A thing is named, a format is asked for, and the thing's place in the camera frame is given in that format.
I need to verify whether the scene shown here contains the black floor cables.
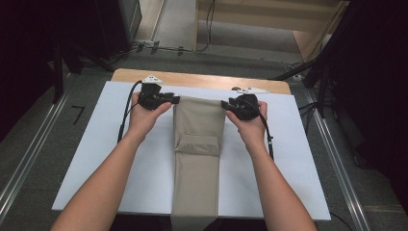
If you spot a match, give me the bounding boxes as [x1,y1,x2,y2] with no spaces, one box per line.
[297,101,319,136]

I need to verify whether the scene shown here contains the dark cabinet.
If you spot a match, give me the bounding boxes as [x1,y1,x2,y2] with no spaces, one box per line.
[95,0,143,61]

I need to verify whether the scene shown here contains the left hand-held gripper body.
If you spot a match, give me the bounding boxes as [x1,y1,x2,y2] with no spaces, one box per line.
[138,75,176,112]

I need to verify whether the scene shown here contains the person's right hand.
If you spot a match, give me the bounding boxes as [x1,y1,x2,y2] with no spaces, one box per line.
[225,101,268,153]

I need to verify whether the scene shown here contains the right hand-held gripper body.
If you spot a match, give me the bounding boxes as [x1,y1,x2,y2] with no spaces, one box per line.
[229,86,269,122]

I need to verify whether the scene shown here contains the beige pants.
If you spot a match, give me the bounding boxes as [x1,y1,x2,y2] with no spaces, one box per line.
[170,95,227,231]

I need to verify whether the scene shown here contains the white board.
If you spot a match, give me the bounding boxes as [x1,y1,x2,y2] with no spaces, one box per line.
[51,80,332,221]

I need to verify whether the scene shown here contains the person's left hand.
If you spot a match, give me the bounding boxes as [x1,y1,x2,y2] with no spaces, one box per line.
[128,92,173,140]

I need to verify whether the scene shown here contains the light wooden furniture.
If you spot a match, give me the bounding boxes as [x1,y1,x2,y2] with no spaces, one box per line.
[193,0,349,62]

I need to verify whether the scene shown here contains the left hand-held gripper cable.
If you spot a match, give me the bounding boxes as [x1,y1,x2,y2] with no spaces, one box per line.
[116,80,143,144]

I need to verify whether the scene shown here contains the hand-held gripper cable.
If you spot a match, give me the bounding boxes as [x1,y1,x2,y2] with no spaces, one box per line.
[243,97,275,161]
[116,80,143,144]

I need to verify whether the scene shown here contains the metal floor rail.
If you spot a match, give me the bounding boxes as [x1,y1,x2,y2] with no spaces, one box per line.
[0,74,75,222]
[302,88,373,231]

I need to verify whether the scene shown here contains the right hand-held gripper cable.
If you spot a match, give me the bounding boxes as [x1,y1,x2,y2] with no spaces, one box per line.
[243,97,275,161]

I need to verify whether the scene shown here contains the black metal stand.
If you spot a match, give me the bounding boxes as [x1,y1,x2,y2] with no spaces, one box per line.
[268,57,331,119]
[52,41,85,104]

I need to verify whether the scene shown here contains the power strip with plugs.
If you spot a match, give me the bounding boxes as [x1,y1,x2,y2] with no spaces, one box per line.
[133,39,193,56]

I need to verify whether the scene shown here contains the hanging black cable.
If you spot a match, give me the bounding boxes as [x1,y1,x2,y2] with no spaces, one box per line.
[195,0,217,53]

